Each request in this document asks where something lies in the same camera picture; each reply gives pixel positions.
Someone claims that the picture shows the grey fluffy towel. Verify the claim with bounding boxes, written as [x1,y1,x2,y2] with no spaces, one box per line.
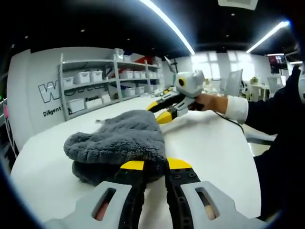
[63,109,168,188]

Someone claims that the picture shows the person's right hand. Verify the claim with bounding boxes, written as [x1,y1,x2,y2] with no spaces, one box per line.
[194,93,230,115]

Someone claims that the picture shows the spare yellow grey gripper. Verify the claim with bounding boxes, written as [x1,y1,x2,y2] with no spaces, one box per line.
[150,87,177,98]

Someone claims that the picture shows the grey metal shelf rack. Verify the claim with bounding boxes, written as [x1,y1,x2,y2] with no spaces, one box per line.
[58,48,164,122]

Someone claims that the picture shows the long ceiling light strip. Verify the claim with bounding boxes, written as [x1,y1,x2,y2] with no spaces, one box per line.
[139,0,196,54]

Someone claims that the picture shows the white office chair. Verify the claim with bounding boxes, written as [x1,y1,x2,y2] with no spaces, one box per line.
[245,130,277,145]

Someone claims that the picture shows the rows of white storage boxes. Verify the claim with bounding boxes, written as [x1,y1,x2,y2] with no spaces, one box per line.
[62,55,160,113]

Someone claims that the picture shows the short ceiling light strip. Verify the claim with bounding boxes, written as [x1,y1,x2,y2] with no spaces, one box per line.
[245,21,290,53]

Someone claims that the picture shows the person's black-clad body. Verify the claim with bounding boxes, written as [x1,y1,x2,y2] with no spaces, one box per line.
[252,133,305,220]

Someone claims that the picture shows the large wall monitor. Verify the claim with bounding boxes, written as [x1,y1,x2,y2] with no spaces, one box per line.
[267,53,288,74]

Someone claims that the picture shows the white rope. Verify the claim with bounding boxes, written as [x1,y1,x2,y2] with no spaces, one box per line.
[4,118,18,155]

